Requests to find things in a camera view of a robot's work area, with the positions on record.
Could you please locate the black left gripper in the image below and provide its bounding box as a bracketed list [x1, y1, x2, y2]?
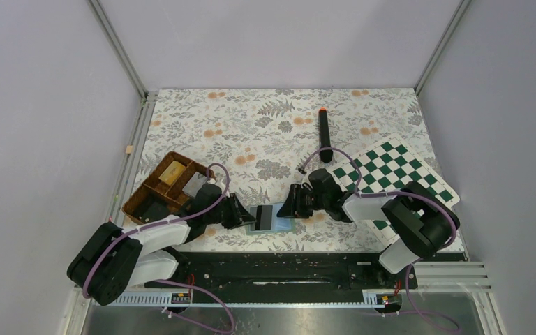
[205, 192, 255, 229]

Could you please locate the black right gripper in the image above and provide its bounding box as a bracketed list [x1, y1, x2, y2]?
[276, 183, 329, 219]

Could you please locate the dark credit card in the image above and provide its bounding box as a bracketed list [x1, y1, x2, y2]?
[254, 205, 273, 231]

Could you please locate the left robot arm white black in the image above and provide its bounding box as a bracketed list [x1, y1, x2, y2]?
[66, 184, 255, 306]

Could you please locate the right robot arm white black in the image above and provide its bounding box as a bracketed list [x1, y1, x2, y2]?
[277, 169, 460, 288]

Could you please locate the white card in basket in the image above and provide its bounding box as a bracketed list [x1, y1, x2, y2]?
[182, 172, 207, 197]

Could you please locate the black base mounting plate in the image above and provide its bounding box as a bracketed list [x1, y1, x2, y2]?
[171, 252, 418, 301]

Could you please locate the black microphone orange tip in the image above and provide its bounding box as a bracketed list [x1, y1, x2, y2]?
[318, 108, 333, 163]

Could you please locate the floral patterned table mat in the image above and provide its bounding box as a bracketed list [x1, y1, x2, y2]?
[119, 87, 464, 254]

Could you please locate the yellow block in basket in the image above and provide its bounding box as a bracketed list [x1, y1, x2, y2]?
[158, 161, 186, 186]

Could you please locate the brown wicker basket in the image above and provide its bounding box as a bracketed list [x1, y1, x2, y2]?
[122, 151, 207, 225]

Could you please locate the green white chessboard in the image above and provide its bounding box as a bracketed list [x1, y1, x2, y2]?
[327, 134, 460, 248]

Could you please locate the aluminium cable duct rail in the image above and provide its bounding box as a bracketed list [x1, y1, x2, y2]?
[109, 289, 387, 308]

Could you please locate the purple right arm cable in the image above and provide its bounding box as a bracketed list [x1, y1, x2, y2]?
[297, 147, 461, 251]

